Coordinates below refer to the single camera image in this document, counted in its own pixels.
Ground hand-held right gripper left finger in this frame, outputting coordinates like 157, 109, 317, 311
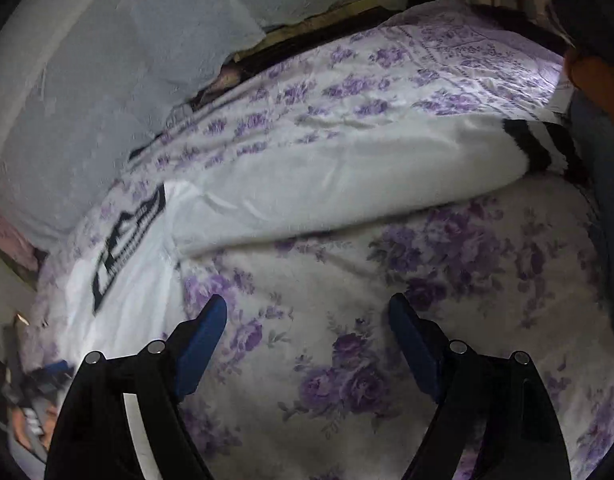
44, 294, 229, 480

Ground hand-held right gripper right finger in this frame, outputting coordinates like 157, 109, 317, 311
388, 292, 573, 480

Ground white knitted sweater black stripes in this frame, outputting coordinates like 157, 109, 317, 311
62, 111, 590, 361

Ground purple floral bedsheet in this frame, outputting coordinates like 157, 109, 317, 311
17, 0, 614, 480

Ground dark clutter pile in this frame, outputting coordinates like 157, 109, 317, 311
0, 310, 75, 463

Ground blue denim cloth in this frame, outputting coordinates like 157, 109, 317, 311
568, 92, 614, 311

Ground striped pink cloth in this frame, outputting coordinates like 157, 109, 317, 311
207, 62, 249, 97

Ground light blue lace cloth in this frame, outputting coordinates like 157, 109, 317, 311
0, 0, 408, 251

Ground orange cloth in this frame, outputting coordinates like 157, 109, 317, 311
564, 54, 614, 133

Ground dark cloth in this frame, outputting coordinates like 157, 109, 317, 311
551, 0, 614, 61

